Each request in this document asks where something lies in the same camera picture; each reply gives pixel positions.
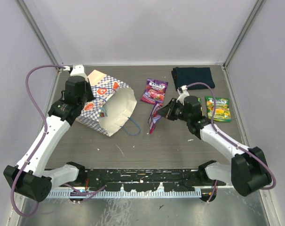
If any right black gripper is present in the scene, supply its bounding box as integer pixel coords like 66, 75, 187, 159
156, 98, 190, 122

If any purple snack packet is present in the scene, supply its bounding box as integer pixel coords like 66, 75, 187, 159
148, 101, 162, 134

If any green snack packet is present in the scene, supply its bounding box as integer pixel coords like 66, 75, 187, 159
198, 97, 204, 116

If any blue checkered paper bag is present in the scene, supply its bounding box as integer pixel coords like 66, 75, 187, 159
76, 70, 137, 137

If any green Fox's candy packet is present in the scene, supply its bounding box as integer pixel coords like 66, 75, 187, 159
205, 96, 231, 122

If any teal Fox's mint packet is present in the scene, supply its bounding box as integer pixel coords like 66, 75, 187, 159
100, 107, 108, 118

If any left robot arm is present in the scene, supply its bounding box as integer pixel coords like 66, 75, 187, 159
3, 75, 94, 202

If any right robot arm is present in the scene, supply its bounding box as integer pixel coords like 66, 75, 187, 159
158, 96, 272, 196

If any folded navy cloth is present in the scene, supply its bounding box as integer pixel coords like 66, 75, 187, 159
171, 67, 215, 90

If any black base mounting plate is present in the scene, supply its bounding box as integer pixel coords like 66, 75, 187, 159
68, 169, 214, 192

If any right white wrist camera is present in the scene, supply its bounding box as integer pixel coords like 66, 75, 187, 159
177, 85, 190, 104

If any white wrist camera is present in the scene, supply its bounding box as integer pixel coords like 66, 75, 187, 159
69, 64, 86, 77
177, 85, 190, 104

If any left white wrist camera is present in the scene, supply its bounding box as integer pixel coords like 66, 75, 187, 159
69, 64, 86, 77

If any right aluminium frame post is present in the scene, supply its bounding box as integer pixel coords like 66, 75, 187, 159
223, 0, 266, 68

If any aluminium frame post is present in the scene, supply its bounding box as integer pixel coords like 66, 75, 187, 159
223, 0, 266, 68
15, 0, 63, 65

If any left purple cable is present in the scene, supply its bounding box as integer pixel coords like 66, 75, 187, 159
10, 65, 71, 217

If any left aluminium frame post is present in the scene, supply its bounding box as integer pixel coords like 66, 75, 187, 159
15, 0, 63, 65

